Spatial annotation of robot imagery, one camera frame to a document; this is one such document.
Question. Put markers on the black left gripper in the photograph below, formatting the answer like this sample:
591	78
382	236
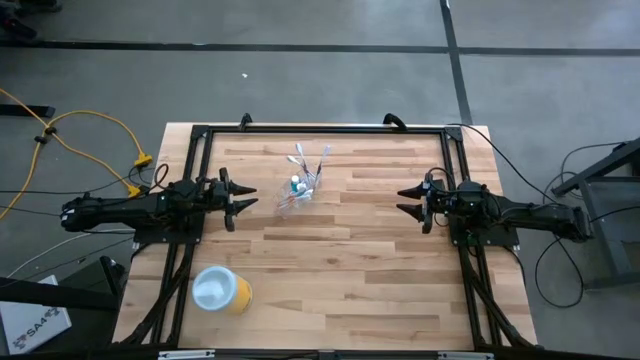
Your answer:
220	195

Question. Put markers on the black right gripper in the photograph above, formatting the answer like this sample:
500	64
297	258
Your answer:
450	200

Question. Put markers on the clear acrylic organizer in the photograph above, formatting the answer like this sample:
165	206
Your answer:
287	210

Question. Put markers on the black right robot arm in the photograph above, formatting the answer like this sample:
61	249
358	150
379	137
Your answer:
535	215

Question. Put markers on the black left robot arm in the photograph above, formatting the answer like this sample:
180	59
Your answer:
125	210

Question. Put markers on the yellow wipes canister white lid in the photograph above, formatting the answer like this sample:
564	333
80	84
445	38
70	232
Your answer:
215	292

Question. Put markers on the black metal stand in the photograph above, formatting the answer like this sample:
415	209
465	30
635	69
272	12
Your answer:
611	252

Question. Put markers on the black stand foot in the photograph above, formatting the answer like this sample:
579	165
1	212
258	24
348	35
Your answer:
25	111

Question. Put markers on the white printed box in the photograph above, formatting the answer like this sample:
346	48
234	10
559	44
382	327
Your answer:
30	327

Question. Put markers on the person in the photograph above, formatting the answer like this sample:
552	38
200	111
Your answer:
20	27

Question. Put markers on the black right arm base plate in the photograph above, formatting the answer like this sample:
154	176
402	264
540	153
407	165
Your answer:
500	240

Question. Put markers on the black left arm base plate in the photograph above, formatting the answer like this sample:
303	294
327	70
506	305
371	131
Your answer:
150	237

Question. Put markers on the silver aluminium bracket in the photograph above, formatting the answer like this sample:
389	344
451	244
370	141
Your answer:
186	354
465	356

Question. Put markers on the black desk frame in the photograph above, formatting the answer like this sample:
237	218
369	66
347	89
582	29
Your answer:
95	280

